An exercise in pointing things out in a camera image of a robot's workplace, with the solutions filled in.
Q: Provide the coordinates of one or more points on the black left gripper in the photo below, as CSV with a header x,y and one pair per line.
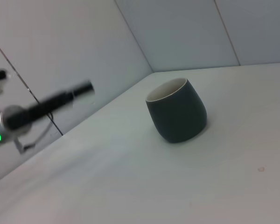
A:
x,y
32,112

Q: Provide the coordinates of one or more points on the grey ceramic cup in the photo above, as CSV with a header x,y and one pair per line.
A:
x,y
177,116

